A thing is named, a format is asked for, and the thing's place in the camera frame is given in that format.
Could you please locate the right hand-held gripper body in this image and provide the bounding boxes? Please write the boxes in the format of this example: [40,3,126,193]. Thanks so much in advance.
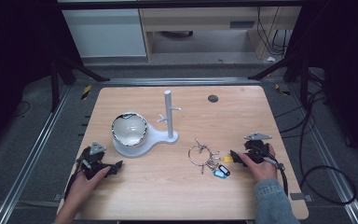
[243,132,278,165]

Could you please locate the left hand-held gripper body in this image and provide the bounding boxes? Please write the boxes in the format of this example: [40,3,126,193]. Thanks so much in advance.
[76,141,113,181]

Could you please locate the key ring with keys and tags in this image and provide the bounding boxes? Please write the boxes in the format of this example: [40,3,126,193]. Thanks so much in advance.
[187,137,235,180]

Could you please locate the person's right hand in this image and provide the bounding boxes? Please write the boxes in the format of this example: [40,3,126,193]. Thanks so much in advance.
[237,143,278,183]

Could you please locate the person's left hand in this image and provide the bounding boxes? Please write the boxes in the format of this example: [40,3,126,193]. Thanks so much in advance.
[70,165,112,203]

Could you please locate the metal bowl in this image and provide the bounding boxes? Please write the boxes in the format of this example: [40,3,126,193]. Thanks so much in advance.
[111,112,148,147]

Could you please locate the yellow black striped tape marker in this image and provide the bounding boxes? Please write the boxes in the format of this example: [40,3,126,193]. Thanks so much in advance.
[80,84,93,101]
[274,83,292,97]

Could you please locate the white rack with pegs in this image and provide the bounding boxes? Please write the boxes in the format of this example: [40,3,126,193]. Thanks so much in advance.
[112,90,183,159]

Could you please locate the black metal stand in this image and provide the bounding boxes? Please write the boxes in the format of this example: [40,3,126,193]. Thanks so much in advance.
[48,55,111,113]
[247,52,327,110]

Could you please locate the white cabinet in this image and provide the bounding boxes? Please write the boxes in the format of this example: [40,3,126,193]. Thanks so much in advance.
[61,7,148,59]

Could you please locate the light wooden desk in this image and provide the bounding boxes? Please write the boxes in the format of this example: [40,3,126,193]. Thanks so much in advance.
[138,6,302,62]

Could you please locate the left hand-held gripper black cable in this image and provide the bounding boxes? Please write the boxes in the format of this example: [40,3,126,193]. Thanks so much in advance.
[63,158,88,201]

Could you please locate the hand-held gripper black cable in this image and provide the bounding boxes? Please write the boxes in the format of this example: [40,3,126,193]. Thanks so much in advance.
[262,155,290,198]
[63,158,88,201]

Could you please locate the right hand-held gripper black cable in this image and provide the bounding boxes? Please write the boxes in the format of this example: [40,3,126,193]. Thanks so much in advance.
[262,155,290,198]

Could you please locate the aluminium frame rail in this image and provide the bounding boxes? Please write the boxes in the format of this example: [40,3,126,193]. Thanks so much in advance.
[287,90,358,224]
[99,77,262,88]
[0,84,73,224]

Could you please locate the black floor cable loop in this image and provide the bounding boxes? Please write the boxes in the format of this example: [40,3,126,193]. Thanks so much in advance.
[273,90,358,206]

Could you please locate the hanging black cables bundle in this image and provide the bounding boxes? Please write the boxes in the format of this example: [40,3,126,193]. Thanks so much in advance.
[255,7,293,57]

